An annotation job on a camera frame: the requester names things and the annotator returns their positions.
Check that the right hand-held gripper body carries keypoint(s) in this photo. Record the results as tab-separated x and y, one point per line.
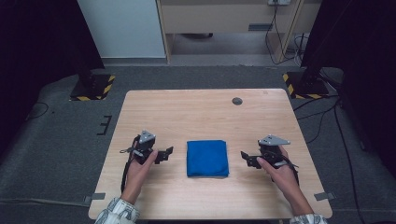
271	152

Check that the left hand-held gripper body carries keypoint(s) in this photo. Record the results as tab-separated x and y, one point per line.
144	147

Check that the blue cloth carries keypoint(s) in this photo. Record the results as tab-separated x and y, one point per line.
207	158

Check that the person's left hand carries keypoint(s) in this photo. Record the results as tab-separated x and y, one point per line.
138	174

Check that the person's right hand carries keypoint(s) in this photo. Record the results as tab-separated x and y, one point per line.
283	177

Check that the black floor marking tape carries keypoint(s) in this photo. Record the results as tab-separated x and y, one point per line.
106	124

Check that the grey round table grommet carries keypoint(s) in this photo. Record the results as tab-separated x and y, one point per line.
237	101

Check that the grey tape piece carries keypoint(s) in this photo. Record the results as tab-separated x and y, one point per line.
323	196
95	197

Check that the striped black stand base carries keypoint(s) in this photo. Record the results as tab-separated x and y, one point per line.
93	88
306	87

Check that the white panel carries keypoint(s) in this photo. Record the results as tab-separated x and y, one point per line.
124	28

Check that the dark curtain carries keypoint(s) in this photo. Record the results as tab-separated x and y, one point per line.
367	62
37	46

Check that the light wooden desk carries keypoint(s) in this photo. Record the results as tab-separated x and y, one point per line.
218	17

